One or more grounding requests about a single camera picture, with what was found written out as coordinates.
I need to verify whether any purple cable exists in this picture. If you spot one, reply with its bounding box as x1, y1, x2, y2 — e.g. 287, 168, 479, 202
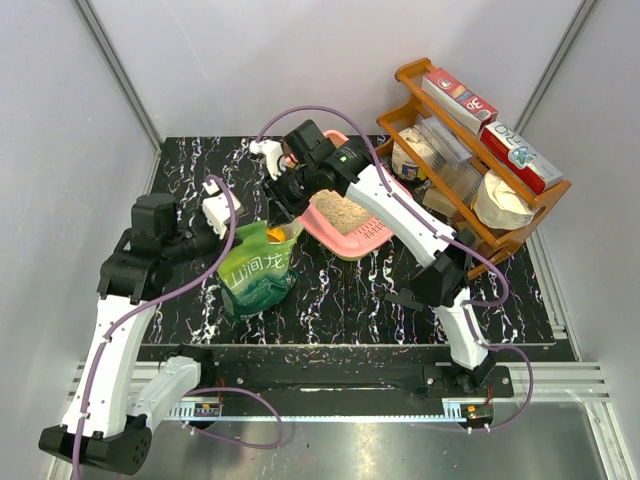
255, 104, 535, 434
71, 174, 287, 480

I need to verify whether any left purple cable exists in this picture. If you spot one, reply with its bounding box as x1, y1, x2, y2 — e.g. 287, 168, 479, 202
71, 174, 287, 480

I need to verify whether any red white box upper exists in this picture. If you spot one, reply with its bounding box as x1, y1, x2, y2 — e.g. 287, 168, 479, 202
421, 68, 498, 134

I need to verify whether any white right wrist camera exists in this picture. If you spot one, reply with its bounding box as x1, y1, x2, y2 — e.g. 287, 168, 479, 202
249, 140, 286, 180

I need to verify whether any tan sponge block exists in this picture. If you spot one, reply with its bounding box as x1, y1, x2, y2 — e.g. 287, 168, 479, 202
422, 187, 457, 218

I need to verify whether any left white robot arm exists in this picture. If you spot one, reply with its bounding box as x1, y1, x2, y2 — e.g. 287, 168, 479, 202
38, 190, 240, 475

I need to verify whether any black bag clip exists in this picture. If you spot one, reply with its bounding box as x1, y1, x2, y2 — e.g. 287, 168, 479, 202
384, 288, 424, 312

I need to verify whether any yellow plastic litter scoop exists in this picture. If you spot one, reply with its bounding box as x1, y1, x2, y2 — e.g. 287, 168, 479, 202
266, 228, 287, 244

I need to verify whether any clear plastic box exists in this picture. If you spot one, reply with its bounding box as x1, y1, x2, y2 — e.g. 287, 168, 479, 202
417, 116, 472, 170

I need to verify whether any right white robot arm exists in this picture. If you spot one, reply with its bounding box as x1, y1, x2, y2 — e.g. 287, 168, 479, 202
250, 120, 495, 396

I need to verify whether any green cat litter bag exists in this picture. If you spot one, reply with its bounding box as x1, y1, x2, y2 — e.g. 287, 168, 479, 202
217, 221, 303, 321

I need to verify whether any pink green litter box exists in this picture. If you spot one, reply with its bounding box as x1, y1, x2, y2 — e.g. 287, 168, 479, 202
279, 129, 416, 262

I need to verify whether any red white box lower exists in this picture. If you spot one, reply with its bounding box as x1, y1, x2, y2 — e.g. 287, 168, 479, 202
480, 120, 564, 194

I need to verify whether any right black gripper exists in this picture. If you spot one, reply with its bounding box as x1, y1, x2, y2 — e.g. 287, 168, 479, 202
258, 163, 320, 230

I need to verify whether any wooden two-tier shelf rack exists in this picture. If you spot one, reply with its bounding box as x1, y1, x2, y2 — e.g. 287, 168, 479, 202
377, 58, 571, 265

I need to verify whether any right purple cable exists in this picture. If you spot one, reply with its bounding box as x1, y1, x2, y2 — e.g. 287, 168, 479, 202
255, 104, 535, 434

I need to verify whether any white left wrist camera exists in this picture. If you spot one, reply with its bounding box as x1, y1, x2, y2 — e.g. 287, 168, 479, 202
201, 181, 243, 238

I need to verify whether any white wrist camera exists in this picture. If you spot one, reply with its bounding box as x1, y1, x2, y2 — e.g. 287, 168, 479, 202
201, 181, 243, 238
249, 140, 286, 180

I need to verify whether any red white box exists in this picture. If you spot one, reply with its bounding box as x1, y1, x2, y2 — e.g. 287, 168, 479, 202
480, 120, 564, 194
421, 68, 498, 134

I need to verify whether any beige paper bag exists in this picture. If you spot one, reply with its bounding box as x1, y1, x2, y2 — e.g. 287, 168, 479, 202
472, 170, 536, 230

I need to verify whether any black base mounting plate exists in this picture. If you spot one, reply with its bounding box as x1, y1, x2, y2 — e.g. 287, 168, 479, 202
202, 345, 515, 399

